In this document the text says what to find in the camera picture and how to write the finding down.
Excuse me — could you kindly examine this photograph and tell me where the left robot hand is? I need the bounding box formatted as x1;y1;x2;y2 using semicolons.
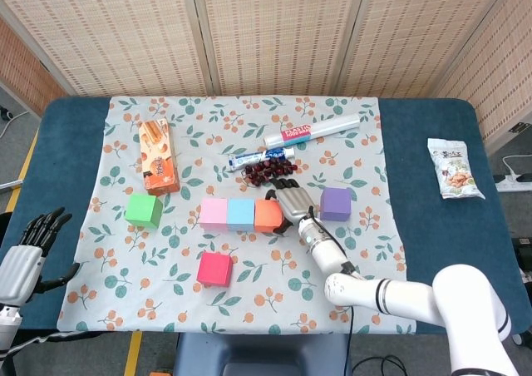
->
0;207;81;306

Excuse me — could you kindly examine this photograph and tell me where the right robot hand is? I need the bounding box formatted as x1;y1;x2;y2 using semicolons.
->
265;177;318;238

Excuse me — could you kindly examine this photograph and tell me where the orange foam cube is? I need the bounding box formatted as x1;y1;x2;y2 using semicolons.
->
254;199;286;234

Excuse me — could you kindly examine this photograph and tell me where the purple foam cube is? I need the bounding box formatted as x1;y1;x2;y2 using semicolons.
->
318;186;352;222

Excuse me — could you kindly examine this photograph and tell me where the light blue foam cube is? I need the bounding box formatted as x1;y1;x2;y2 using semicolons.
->
226;198;256;232

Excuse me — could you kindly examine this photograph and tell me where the pink foam cube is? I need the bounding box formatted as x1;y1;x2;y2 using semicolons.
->
199;197;229;231

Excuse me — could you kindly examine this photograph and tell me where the green foam cube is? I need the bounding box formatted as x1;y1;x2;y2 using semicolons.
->
124;192;164;230

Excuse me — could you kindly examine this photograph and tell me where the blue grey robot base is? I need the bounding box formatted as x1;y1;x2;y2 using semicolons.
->
172;333;353;376

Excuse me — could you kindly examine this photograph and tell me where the dark red grape bunch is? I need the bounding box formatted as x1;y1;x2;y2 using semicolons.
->
240;158;299;188

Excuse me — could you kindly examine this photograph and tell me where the white blue toothpaste tube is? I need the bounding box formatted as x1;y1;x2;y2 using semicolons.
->
227;146;296;174

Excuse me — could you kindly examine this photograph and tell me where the plastic food wrap roll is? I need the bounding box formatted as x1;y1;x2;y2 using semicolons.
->
263;113;361;148

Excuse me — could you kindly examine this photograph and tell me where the floral print tablecloth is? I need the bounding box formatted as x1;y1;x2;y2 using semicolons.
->
56;96;418;336

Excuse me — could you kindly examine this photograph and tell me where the red foam cube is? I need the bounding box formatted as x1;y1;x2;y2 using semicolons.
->
196;250;234;288

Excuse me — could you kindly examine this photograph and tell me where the orange biscuit box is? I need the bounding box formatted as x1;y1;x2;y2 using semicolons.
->
137;117;182;196

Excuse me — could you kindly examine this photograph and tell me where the nut snack bag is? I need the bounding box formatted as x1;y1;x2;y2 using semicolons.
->
426;137;486;200

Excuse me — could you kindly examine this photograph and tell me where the bamboo folding screen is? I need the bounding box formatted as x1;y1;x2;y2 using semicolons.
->
0;0;532;152

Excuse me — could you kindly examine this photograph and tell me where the white power strip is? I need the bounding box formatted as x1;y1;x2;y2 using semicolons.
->
494;174;532;193

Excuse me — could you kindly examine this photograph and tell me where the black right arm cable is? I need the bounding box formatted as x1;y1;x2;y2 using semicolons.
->
307;207;367;280

